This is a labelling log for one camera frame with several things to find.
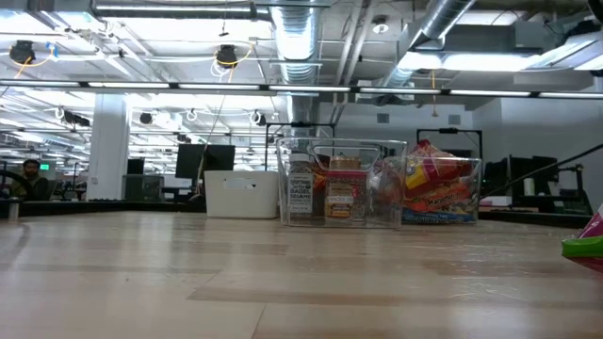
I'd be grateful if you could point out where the white building column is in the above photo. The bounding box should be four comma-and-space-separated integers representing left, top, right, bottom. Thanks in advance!
85, 92, 131, 202

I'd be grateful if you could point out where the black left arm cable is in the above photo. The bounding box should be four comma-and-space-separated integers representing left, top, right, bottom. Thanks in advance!
0, 169, 35, 202

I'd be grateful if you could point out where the black ceiling cable reel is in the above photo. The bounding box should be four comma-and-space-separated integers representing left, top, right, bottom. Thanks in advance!
215, 43, 239, 70
8, 40, 38, 66

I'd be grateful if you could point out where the red spice container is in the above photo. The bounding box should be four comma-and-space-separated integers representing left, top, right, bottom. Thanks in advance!
324, 169, 369, 222

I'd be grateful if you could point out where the long ceiling light strip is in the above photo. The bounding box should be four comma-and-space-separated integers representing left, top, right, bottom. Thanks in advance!
0, 78, 603, 101

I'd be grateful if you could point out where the person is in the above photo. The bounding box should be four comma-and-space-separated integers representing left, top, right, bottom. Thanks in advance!
8, 158, 51, 202

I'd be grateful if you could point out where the blue ramen packet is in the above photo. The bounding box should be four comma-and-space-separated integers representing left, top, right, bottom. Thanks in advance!
401, 208, 478, 225

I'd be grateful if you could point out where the silver ceiling duct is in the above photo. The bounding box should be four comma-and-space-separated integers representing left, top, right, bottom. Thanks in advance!
375, 0, 478, 90
269, 0, 322, 87

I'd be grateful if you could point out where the green-trimmed ramen packet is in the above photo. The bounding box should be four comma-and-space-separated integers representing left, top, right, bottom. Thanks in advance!
561, 203, 603, 274

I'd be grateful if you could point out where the orange ramen packet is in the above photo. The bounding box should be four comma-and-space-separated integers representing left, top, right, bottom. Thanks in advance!
402, 182, 474, 214

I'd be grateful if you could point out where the red roast beef ramen packet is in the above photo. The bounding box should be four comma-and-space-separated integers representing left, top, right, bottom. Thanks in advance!
404, 138, 474, 199

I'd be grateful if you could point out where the black background workstation equipment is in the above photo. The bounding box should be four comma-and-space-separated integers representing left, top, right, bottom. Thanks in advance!
483, 154, 594, 217

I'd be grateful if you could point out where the clear plastic bin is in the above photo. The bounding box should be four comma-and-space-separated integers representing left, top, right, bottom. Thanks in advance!
385, 154, 483, 225
276, 137, 409, 230

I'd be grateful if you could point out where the white-lid spice jar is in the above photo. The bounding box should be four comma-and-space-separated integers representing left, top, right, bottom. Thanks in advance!
287, 153, 315, 216

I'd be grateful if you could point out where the grey cabinet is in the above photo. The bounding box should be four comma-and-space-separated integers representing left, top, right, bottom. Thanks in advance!
122, 173, 166, 203

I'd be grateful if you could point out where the black background frame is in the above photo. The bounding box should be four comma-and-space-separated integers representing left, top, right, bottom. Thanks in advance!
416, 127, 484, 160

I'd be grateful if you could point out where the white plastic bin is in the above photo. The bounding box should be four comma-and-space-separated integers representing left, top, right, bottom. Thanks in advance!
204, 169, 280, 219

